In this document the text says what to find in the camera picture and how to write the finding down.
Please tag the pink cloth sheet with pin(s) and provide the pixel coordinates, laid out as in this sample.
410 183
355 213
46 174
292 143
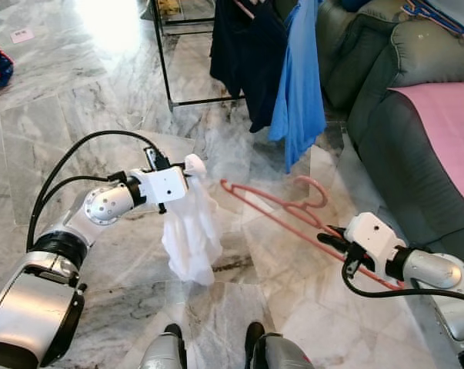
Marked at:
447 131

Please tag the silver robot leg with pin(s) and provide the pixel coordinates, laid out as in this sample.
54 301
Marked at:
285 354
164 354

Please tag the small yellow object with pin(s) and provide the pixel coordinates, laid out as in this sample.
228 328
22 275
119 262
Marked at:
168 7

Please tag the white wet garment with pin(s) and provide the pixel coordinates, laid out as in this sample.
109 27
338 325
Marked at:
189 238

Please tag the dark green sofa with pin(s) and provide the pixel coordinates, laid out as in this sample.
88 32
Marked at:
401 154

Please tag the silver robot left leg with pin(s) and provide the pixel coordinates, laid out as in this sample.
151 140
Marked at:
164 354

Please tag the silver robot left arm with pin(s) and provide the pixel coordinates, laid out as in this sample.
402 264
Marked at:
108 204

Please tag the blue plastic hanger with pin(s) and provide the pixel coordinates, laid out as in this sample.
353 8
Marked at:
439 19

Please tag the white rectangular box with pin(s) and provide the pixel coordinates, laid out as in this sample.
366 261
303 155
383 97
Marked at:
458 11

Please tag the black metal drying rack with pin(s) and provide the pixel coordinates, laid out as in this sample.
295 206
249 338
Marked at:
164 61

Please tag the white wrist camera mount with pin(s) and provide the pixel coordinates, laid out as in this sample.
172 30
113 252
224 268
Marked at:
374 234
166 184

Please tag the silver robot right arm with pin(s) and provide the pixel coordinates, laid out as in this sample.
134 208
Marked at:
432 269

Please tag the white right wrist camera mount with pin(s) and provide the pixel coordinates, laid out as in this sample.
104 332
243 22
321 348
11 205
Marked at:
374 234

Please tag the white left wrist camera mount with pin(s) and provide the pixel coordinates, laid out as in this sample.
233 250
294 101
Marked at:
166 184

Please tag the pale pink paper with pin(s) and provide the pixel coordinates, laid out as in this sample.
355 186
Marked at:
22 35

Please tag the royal blue garment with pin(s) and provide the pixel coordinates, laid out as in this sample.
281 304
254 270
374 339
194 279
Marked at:
301 92

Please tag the dark navy garment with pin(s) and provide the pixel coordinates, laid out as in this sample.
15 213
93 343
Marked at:
251 61

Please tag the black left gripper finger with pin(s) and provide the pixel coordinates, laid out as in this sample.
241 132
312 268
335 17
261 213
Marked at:
197 178

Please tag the silver robot right leg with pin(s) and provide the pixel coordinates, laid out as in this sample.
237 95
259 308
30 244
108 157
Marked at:
285 354

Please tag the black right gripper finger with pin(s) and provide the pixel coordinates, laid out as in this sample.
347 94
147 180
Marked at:
336 230
332 241

